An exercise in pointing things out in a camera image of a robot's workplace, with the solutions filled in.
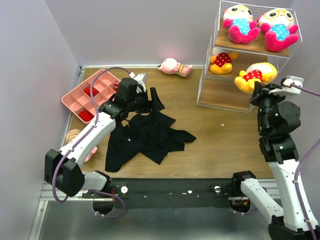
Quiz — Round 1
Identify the red cloth ball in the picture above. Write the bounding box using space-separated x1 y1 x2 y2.
78 110 94 123
83 86 99 97

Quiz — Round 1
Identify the black t-shirt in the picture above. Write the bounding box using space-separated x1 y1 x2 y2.
105 112 197 173

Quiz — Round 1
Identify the white plush with yellow glasses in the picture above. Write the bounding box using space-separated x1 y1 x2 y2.
222 4 261 45

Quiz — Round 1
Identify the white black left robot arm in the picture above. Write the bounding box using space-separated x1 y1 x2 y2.
44 73 165 202

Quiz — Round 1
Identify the pink divided organizer box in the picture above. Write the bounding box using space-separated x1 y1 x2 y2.
61 69 120 124

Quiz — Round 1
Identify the yellow plush red dotted dress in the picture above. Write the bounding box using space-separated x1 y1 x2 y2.
234 62 278 94

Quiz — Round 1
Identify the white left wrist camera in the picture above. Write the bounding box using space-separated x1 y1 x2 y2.
129 72 148 93

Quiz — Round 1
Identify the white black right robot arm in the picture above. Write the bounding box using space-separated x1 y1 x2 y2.
230 81 320 240

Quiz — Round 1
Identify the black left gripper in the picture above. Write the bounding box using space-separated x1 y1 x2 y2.
127 87 165 114

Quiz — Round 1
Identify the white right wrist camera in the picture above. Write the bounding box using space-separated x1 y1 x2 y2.
268 75 304 97

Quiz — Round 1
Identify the white wire wooden shelf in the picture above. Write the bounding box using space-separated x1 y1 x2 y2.
197 0 303 113

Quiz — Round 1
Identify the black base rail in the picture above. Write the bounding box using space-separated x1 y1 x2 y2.
82 177 266 210

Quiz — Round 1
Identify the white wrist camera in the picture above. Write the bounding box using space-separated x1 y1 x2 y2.
129 72 148 93
268 75 304 97

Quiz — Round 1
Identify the pink plush striped hat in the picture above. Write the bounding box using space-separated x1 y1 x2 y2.
63 128 98 163

